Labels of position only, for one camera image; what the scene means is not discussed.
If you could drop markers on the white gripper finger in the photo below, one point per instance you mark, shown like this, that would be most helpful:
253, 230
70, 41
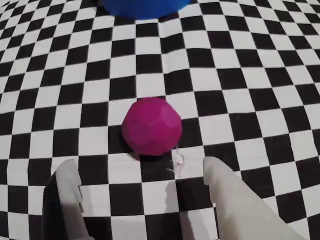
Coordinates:
70, 195
237, 212

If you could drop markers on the pink faceted ball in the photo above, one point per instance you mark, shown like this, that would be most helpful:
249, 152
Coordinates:
152, 127

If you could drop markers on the blue round box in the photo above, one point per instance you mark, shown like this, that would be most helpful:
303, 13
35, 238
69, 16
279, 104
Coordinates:
145, 8

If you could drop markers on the small white thread loop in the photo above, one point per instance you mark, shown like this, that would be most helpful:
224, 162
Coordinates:
179, 160

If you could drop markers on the black white checkered mat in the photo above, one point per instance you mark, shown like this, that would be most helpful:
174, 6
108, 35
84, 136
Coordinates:
250, 75

